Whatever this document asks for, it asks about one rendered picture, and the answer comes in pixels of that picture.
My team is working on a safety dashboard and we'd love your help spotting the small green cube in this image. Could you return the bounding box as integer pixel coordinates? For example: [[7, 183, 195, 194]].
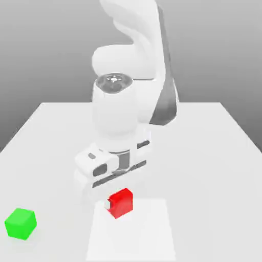
[[4, 207, 38, 241]]

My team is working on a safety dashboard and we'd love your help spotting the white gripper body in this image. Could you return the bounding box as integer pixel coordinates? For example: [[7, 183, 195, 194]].
[[90, 130, 152, 195]]

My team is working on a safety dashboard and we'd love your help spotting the small red cube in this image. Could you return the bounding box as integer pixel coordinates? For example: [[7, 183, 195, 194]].
[[107, 188, 134, 220]]

